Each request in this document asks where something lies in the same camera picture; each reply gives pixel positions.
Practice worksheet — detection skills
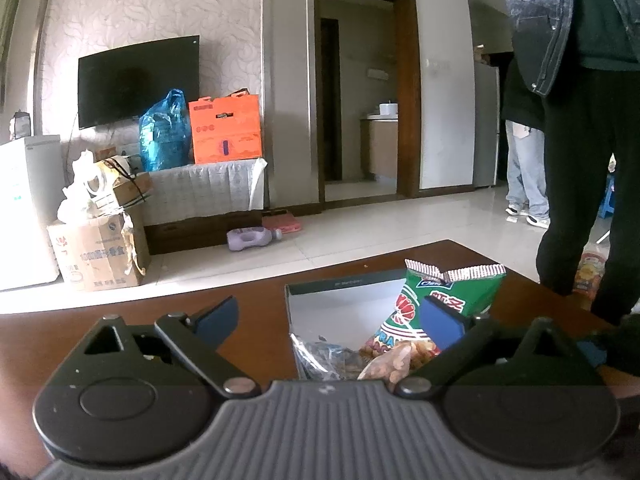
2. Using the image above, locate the green prawn cracker bag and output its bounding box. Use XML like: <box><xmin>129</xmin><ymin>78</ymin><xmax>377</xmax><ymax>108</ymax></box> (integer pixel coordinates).
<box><xmin>358</xmin><ymin>259</ymin><xmax>506</xmax><ymax>388</ymax></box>

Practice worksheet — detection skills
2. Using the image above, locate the clear silver candy bag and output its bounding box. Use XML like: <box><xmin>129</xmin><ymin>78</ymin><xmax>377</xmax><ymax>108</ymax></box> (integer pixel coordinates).
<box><xmin>290</xmin><ymin>334</ymin><xmax>370</xmax><ymax>382</ymax></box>

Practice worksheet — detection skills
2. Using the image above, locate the grey white tray box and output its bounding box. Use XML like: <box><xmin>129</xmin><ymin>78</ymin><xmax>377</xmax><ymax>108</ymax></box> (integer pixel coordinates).
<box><xmin>285</xmin><ymin>269</ymin><xmax>406</xmax><ymax>356</ymax></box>

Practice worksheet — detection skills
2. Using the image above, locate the brown cardboard box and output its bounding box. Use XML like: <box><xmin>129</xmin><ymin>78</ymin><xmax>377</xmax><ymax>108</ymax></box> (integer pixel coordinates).
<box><xmin>47</xmin><ymin>206</ymin><xmax>151</xmax><ymax>292</ymax></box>

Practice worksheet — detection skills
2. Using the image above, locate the white covered tv bench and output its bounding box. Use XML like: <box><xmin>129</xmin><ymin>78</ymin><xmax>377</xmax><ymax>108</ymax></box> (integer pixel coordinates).
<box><xmin>142</xmin><ymin>158</ymin><xmax>268</xmax><ymax>226</ymax></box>

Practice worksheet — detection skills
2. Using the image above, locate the pink flat package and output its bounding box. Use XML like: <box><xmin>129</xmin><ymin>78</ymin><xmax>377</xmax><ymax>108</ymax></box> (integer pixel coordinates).
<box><xmin>262</xmin><ymin>209</ymin><xmax>303</xmax><ymax>234</ymax></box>

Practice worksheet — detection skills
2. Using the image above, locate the snack bag on floor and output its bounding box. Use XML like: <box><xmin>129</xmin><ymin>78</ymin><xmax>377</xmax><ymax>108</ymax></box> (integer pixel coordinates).
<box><xmin>574</xmin><ymin>243</ymin><xmax>608</xmax><ymax>300</ymax></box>

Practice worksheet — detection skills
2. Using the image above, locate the small taped cardboard box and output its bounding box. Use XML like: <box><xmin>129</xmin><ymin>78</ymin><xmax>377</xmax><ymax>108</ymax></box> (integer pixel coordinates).
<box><xmin>90</xmin><ymin>155</ymin><xmax>153</xmax><ymax>214</ymax></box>

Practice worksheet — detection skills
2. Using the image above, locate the white crumpled plastic pile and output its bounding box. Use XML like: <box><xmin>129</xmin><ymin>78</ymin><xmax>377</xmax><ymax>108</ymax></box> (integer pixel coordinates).
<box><xmin>58</xmin><ymin>151</ymin><xmax>120</xmax><ymax>224</ymax></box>

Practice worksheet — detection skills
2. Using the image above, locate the blue plastic bag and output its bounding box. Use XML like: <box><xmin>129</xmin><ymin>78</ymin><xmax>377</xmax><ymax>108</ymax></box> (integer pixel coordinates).
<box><xmin>139</xmin><ymin>89</ymin><xmax>192</xmax><ymax>172</ymax></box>

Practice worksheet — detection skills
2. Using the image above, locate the kitchen cabinet with pot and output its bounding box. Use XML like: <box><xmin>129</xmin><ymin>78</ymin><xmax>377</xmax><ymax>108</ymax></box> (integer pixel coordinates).
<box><xmin>360</xmin><ymin>102</ymin><xmax>399</xmax><ymax>186</ymax></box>

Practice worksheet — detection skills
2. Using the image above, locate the orange cardboard box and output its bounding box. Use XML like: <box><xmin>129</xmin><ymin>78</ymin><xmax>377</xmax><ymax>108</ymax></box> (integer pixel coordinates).
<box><xmin>189</xmin><ymin>89</ymin><xmax>262</xmax><ymax>165</ymax></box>

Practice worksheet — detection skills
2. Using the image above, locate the person in blue jeans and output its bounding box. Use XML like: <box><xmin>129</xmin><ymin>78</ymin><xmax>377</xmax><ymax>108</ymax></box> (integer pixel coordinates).
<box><xmin>502</xmin><ymin>58</ymin><xmax>550</xmax><ymax>230</ymax></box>

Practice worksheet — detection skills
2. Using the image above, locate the white mini fridge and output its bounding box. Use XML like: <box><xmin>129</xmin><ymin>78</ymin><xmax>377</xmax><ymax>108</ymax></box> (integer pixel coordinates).
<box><xmin>1</xmin><ymin>136</ymin><xmax>65</xmax><ymax>290</ymax></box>

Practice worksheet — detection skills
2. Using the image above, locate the kettle on fridge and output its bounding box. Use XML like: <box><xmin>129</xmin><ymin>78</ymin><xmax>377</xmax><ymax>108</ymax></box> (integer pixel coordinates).
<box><xmin>9</xmin><ymin>110</ymin><xmax>32</xmax><ymax>141</ymax></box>

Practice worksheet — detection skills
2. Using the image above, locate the person in puffer jacket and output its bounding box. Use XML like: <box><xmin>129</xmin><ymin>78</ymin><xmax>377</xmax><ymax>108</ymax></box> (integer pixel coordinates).
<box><xmin>506</xmin><ymin>0</ymin><xmax>639</xmax><ymax>325</ymax></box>

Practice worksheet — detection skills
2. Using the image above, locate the black wall television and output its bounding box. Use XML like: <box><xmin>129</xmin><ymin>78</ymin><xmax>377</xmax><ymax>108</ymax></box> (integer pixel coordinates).
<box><xmin>77</xmin><ymin>36</ymin><xmax>200</xmax><ymax>129</ymax></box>

